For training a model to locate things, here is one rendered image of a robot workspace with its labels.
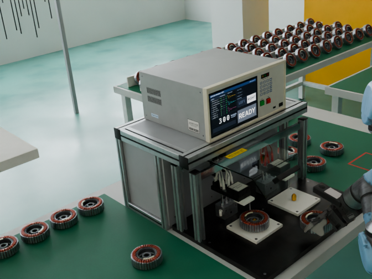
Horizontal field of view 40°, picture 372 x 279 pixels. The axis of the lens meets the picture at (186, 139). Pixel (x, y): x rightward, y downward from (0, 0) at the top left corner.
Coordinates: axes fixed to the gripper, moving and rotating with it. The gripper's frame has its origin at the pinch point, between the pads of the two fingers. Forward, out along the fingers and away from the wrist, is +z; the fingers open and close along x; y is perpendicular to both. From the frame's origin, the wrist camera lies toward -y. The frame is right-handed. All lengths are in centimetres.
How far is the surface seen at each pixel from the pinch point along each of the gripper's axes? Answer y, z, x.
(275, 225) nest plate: -8.0, 12.4, -4.9
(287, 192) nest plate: -16.9, 19.2, 16.7
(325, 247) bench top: 9.1, 3.5, -0.1
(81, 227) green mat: -53, 51, -54
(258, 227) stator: -10.4, 10.9, -13.1
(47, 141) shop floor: -214, 270, 54
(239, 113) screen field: -46.9, -7.5, -2.2
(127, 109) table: -151, 149, 66
